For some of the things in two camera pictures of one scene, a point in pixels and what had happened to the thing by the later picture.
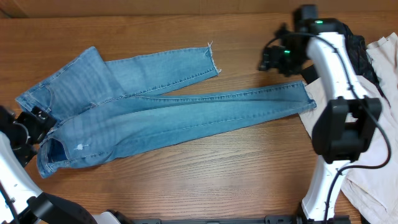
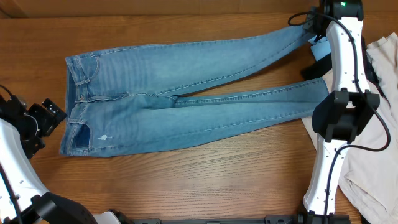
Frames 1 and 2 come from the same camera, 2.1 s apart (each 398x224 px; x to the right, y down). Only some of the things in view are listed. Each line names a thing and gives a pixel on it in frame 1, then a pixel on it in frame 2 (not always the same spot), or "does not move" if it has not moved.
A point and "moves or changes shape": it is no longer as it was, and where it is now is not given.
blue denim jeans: [99, 108] moves or changes shape
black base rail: [115, 217] does not move
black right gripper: [272, 60] → [307, 26]
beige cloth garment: [372, 185] does not move
